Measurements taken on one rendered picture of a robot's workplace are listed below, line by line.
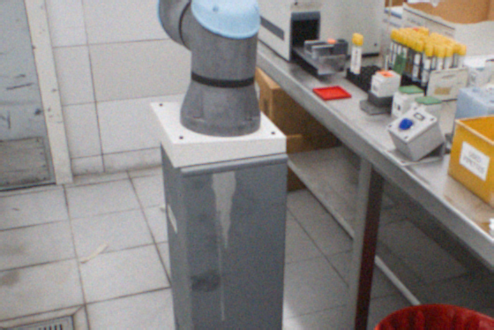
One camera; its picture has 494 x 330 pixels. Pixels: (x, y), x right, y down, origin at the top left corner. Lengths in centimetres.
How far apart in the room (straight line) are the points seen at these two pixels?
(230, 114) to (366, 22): 73
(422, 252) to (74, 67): 172
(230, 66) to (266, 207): 27
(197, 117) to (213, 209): 17
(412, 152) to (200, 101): 38
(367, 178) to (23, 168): 201
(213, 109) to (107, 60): 186
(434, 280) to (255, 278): 78
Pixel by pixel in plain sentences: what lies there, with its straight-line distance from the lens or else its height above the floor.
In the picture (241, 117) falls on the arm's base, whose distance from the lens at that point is 113.
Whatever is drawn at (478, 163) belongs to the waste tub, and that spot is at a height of 93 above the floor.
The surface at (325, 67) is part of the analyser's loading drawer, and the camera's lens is 154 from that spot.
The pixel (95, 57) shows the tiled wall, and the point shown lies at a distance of 294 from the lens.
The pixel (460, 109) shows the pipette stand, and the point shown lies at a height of 94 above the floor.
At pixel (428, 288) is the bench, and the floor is 27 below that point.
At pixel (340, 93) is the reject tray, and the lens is 147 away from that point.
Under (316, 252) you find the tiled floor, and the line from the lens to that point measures 246.
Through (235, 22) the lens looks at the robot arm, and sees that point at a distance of 109.
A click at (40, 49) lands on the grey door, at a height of 62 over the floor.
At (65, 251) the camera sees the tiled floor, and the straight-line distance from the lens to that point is 256.
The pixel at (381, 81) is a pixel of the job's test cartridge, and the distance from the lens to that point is 135.
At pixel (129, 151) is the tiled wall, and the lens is 311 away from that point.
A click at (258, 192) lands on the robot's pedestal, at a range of 117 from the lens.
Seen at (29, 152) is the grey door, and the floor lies 18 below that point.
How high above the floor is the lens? 136
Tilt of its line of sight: 30 degrees down
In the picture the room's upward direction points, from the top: 1 degrees clockwise
